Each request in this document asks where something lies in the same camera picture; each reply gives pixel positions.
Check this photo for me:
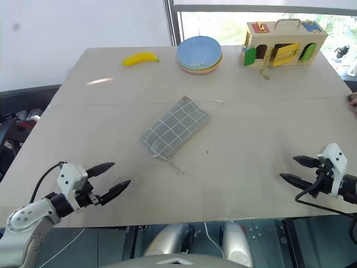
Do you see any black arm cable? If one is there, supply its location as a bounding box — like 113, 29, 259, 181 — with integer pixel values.
29, 161, 67, 204
295, 167, 357, 243

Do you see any dark window frame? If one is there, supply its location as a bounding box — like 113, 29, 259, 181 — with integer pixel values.
163, 0, 357, 48

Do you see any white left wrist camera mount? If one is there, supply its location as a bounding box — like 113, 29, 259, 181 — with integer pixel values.
57, 163, 89, 213

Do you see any black object outside window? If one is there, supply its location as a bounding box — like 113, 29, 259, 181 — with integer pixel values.
334, 44, 351, 59

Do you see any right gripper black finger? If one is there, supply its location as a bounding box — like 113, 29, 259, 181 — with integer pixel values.
292, 155, 321, 169
279, 173, 317, 193

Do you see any yellow plastic plate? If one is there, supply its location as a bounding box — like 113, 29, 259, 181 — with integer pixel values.
178, 54, 223, 71

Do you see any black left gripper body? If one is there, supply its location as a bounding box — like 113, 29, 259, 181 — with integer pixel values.
74, 180, 101, 209

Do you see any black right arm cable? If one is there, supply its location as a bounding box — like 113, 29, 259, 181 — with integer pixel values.
295, 167, 357, 243

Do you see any white cable under table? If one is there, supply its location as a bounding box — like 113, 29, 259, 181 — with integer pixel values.
204, 222, 225, 257

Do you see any grey robot torso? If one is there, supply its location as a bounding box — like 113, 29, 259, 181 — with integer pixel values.
105, 253, 232, 268

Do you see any blue plastic plate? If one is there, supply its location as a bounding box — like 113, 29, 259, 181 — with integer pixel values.
176, 35, 223, 68

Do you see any wooden lock box with doors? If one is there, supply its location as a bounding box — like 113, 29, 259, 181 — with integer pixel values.
241, 18, 329, 81

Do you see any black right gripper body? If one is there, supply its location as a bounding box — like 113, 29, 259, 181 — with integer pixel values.
313, 160, 332, 198

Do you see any silver robot right thigh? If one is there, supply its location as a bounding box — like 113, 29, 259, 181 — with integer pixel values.
221, 222, 254, 267

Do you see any pink plastic plate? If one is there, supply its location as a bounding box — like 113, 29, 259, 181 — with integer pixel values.
180, 60, 223, 75

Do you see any black cluttered storage rack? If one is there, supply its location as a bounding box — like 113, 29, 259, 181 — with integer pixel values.
0, 84, 62, 181

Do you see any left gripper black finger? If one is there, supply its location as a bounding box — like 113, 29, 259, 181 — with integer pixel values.
98, 179, 132, 207
85, 162, 115, 177

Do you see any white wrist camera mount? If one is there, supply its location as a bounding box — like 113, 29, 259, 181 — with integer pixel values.
317, 143, 348, 198
57, 163, 89, 213

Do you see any grey checkered cloth pouch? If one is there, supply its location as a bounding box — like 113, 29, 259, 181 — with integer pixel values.
139, 95, 211, 176

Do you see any silver robot thigh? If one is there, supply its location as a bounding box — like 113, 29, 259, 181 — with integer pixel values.
221, 222, 254, 267
143, 223, 194, 256

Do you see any yellow toy banana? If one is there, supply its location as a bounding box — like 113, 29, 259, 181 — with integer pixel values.
122, 51, 161, 68

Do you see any black table leg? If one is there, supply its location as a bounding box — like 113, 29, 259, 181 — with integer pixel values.
124, 225, 138, 260
281, 219, 305, 268

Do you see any silver robot left thigh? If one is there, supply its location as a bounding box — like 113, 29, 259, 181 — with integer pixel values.
143, 223, 194, 256

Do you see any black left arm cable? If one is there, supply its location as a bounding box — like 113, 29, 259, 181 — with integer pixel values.
29, 161, 67, 204

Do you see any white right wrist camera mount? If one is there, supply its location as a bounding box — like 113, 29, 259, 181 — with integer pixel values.
317, 143, 348, 198

